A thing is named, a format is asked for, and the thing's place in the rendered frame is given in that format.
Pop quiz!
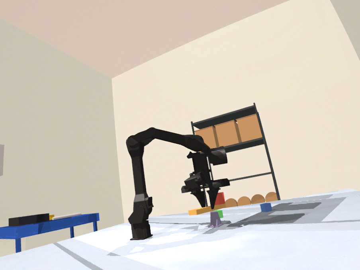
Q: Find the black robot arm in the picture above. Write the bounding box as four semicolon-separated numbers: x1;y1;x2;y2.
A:
126;127;228;241

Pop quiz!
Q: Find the blue cube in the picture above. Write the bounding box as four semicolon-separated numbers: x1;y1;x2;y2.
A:
260;203;272;212

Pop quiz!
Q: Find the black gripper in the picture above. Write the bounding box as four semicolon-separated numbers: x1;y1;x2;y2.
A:
181;167;230;209

